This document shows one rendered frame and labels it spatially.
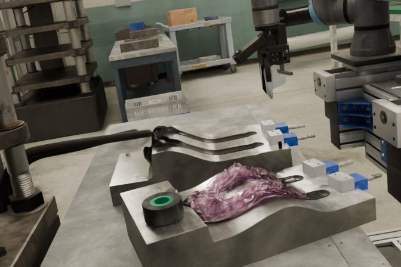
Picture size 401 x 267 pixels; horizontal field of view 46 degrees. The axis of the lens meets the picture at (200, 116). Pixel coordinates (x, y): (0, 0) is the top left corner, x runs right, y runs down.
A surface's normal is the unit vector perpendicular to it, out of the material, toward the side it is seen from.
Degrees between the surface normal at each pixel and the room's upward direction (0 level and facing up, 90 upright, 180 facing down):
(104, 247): 0
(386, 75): 90
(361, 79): 90
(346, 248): 0
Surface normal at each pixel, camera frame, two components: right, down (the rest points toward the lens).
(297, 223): 0.35, 0.20
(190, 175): 0.06, 0.25
